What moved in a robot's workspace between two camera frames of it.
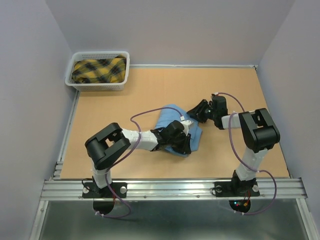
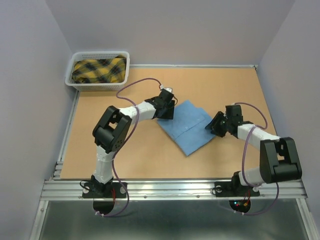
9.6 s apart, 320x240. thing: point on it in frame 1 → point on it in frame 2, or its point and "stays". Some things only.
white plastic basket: x=76 y=56 stays
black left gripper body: x=179 y=143 → x=168 y=113
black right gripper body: x=204 y=111 → x=219 y=124
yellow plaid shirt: x=109 y=70 stays
